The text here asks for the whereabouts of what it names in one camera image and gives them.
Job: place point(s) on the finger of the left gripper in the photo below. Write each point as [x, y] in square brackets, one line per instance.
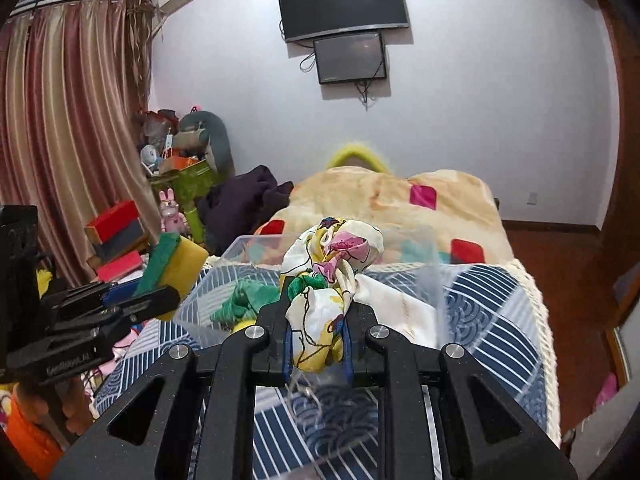
[113, 321]
[87, 300]

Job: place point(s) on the clear plastic storage box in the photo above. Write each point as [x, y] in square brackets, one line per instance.
[409, 264]

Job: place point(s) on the beige fleece blanket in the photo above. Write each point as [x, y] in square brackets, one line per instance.
[458, 207]

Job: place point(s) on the red gift box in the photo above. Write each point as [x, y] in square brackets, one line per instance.
[111, 221]

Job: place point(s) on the red gold striped curtain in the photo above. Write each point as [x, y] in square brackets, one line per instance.
[75, 80]

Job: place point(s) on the orange sleeve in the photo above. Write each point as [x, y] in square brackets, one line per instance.
[36, 447]

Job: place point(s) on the blue white patterned tablecloth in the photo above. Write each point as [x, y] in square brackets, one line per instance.
[495, 312]

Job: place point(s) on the colourful floral silk scarf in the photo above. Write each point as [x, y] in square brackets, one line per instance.
[318, 275]

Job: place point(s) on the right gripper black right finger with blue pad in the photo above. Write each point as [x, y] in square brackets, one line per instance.
[440, 414]

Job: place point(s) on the grey green plush pillow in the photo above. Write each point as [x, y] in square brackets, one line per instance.
[204, 133]

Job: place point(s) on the green knitted cloth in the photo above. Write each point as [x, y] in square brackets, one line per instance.
[245, 302]

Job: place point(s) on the white drawstring cloth pouch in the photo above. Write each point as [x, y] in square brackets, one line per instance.
[411, 317]

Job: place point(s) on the pink rabbit toy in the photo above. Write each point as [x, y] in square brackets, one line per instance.
[172, 220]

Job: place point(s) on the small black wall monitor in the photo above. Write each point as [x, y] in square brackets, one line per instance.
[350, 58]

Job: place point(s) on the dark purple garment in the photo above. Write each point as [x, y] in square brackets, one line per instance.
[239, 206]

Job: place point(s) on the green cardboard box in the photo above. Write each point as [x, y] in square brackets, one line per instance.
[182, 180]

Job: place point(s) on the white wall socket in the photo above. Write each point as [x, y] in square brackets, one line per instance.
[532, 198]

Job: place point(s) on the brown wooden door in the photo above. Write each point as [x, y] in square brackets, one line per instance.
[620, 232]

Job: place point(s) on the black wall television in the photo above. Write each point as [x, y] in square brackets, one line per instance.
[307, 19]

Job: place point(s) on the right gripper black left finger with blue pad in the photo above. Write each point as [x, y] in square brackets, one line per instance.
[190, 415]

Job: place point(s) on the yellow plush headrest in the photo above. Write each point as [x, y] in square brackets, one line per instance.
[357, 155]

